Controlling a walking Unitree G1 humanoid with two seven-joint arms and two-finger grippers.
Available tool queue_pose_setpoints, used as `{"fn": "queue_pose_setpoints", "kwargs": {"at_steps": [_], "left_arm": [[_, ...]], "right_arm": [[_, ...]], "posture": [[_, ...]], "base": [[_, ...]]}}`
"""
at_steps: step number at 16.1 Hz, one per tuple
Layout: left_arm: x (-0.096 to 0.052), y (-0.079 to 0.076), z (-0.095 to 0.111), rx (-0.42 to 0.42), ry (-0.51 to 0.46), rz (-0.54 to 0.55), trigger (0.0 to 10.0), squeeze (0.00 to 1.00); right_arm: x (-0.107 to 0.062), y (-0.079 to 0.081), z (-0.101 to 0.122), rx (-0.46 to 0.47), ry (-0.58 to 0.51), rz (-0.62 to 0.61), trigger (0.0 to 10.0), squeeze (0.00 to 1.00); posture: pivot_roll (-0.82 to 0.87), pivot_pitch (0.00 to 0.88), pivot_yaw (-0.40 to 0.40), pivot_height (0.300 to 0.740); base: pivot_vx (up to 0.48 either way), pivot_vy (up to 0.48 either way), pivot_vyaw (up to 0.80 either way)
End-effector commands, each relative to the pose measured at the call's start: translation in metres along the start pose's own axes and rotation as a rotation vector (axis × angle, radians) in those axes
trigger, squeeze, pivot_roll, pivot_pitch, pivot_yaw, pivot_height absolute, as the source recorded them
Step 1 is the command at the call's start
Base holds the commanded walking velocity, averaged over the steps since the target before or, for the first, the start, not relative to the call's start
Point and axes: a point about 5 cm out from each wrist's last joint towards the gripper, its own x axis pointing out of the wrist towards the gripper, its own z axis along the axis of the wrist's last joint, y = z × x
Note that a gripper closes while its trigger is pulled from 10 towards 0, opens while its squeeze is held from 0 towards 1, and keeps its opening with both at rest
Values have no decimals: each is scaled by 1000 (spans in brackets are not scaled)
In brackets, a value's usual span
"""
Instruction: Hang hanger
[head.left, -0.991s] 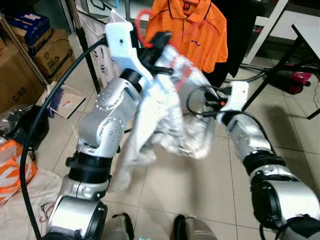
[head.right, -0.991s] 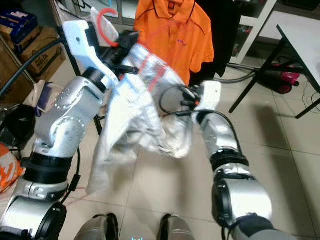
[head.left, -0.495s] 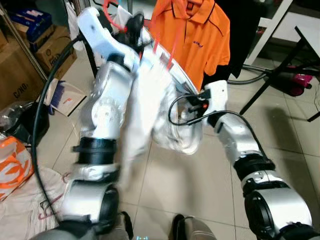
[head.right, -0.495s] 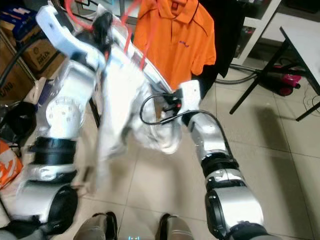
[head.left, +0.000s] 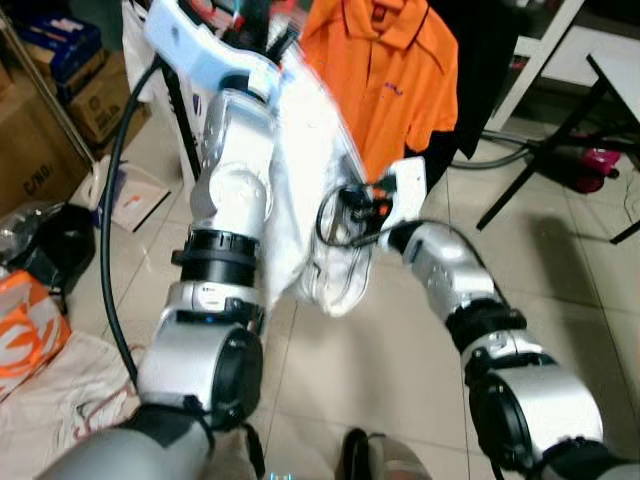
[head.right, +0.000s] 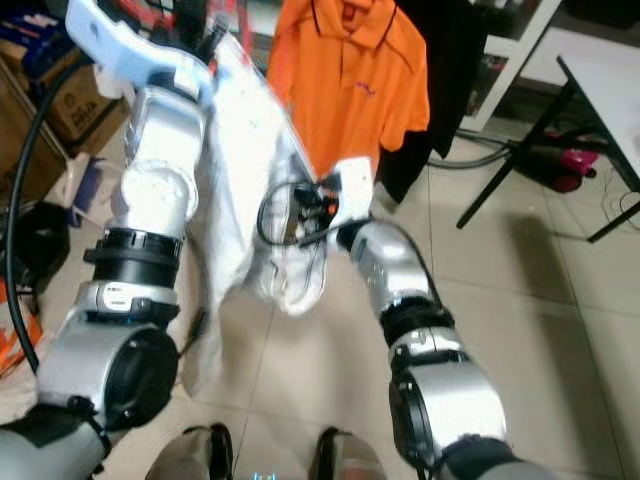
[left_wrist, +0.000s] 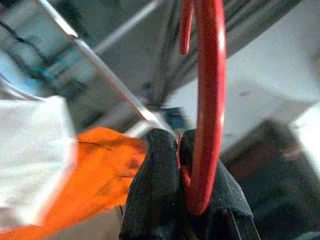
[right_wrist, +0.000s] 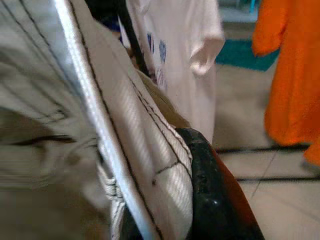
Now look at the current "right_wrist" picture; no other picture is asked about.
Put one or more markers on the white T-shirt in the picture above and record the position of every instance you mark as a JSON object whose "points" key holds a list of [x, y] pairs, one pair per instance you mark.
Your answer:
{"points": [[187, 50]]}

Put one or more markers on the white striped shirt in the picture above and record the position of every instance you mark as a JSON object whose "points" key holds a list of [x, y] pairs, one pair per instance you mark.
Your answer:
{"points": [[62, 100]]}

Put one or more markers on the teal floor mat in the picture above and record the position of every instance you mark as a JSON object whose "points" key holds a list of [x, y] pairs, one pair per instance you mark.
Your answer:
{"points": [[240, 57]]}

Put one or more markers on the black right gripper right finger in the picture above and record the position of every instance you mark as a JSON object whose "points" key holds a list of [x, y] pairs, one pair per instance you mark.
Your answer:
{"points": [[212, 200]]}

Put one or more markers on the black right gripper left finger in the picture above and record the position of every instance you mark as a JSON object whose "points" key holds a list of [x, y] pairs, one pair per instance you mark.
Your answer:
{"points": [[131, 231]]}

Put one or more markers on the orange polo shirt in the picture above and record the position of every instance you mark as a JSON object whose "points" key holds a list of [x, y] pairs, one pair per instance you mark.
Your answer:
{"points": [[295, 87]]}

